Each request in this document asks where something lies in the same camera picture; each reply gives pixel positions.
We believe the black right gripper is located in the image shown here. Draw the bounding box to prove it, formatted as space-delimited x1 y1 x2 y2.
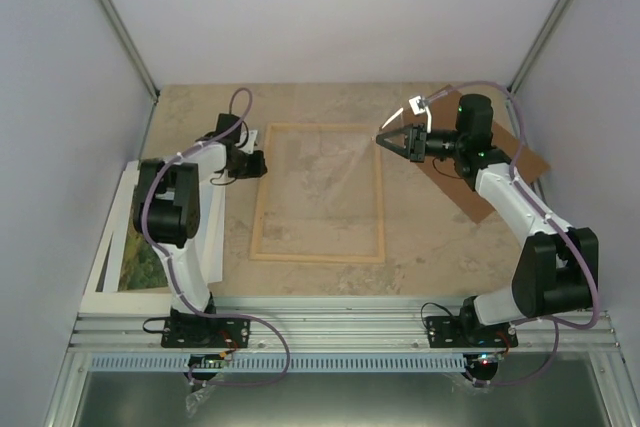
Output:
377 122 466 163

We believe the light wooden picture frame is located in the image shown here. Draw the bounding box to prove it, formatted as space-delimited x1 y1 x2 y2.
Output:
249 123 386 264

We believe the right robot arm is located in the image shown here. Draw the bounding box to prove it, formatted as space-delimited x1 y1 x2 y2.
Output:
375 94 601 346

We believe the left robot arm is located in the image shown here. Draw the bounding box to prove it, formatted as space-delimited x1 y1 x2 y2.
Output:
133 113 267 346

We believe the landscape photo print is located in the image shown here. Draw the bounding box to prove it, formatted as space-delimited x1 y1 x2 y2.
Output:
118 222 168 291

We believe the white photo mat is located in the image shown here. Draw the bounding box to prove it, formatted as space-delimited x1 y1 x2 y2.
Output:
79 159 226 316

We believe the brown backing board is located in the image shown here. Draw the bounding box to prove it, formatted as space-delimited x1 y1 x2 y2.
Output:
414 84 553 224

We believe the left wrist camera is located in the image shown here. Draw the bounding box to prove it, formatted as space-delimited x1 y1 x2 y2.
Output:
241 129 259 154

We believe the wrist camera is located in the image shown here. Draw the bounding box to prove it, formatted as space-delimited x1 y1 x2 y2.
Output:
241 129 259 154
409 96 432 134

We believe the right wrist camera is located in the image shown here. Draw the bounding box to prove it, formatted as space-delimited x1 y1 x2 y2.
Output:
409 96 432 134

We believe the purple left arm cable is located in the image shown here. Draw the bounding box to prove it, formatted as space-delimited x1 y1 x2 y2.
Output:
140 86 292 388

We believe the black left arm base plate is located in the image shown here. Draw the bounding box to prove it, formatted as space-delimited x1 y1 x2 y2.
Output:
160 310 251 350

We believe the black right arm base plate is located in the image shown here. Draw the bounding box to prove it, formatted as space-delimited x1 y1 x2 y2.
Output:
423 315 519 348

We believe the slotted grey cable duct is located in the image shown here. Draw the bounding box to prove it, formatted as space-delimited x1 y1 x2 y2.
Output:
88 354 476 373

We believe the aluminium mounting rail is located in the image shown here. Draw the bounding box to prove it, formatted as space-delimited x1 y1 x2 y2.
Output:
67 295 624 351

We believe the right aluminium corner post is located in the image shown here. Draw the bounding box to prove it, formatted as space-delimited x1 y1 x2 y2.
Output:
505 0 606 98

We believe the aluminium corner post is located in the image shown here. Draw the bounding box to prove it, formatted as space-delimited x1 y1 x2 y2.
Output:
96 0 160 103
505 0 606 98

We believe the left aluminium corner post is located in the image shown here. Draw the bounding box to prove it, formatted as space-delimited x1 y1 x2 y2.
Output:
96 0 160 103

